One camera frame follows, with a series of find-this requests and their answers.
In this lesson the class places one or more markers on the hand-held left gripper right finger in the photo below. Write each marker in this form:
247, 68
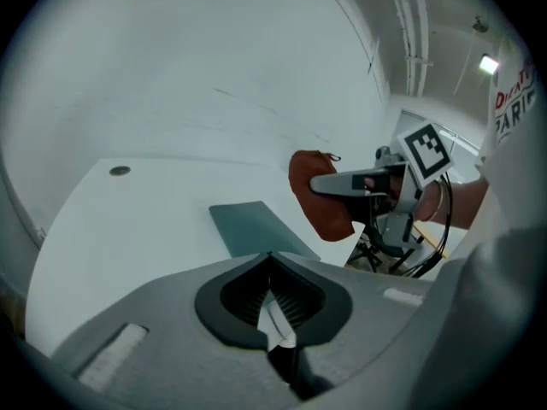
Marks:
367, 314

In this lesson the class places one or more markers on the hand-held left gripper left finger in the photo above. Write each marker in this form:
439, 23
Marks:
162, 340

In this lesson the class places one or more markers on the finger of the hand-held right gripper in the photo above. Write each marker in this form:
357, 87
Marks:
331, 184

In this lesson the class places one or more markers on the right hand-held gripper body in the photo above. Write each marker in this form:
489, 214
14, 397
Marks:
425, 152

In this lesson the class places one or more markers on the rust red cloth pouch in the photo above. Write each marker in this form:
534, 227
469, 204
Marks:
320, 214

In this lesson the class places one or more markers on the grey notebook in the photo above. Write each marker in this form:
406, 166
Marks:
252, 229

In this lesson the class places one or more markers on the person's right forearm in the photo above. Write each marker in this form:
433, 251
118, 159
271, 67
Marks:
463, 205

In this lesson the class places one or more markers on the person's right hand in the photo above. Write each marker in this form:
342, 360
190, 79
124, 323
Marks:
368, 182

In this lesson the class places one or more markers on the light wooden-edged table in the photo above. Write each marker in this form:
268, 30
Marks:
431, 237

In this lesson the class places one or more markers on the person's white printed shirt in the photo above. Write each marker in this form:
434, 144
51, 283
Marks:
513, 113

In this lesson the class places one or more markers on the long ceiling light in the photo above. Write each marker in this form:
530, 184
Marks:
488, 63

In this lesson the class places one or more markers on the white ceiling pipes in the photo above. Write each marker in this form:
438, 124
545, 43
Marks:
416, 36

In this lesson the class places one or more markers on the white desk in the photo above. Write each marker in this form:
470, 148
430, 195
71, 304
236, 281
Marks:
128, 229

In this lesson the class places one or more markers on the round ceiling sensor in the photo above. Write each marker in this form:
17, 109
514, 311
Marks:
480, 24

